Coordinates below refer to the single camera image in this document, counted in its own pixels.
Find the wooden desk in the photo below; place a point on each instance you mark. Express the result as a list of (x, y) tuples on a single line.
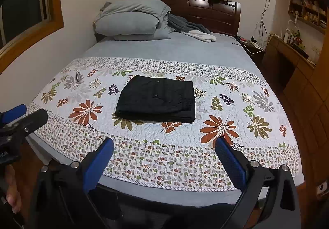
[(287, 64)]

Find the floral quilt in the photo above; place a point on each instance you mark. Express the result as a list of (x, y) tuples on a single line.
[(180, 146)]

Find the white bottle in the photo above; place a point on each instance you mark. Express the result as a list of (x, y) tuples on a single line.
[(286, 34)]

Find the wooden nightstand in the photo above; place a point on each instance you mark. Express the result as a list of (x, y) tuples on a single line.
[(257, 55)]

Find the person's left hand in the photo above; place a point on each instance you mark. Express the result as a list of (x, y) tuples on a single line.
[(12, 193)]

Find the dark grey blanket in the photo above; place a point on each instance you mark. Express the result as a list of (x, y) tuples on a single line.
[(185, 24)]

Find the black pants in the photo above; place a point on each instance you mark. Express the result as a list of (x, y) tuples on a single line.
[(154, 100)]

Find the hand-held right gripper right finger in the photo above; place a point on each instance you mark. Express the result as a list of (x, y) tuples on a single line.
[(231, 164)]

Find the white cloth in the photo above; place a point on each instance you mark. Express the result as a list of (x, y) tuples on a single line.
[(203, 36)]

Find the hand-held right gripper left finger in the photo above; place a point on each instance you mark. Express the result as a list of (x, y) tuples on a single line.
[(99, 164)]

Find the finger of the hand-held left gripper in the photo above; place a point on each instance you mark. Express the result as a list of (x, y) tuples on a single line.
[(15, 112), (33, 121)]

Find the person's dark clothing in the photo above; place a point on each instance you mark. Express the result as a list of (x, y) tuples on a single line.
[(167, 216)]

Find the power strip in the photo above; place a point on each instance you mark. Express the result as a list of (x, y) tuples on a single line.
[(248, 41)]

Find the grey pillow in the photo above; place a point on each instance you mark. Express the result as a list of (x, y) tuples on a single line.
[(126, 24), (133, 5)]

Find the eyeglasses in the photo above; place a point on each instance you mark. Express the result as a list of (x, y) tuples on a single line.
[(78, 76)]

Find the wooden wall shelf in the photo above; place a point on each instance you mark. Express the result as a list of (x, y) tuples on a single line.
[(308, 12)]

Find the dark wooden headboard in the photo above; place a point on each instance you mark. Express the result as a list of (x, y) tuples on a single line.
[(218, 15)]

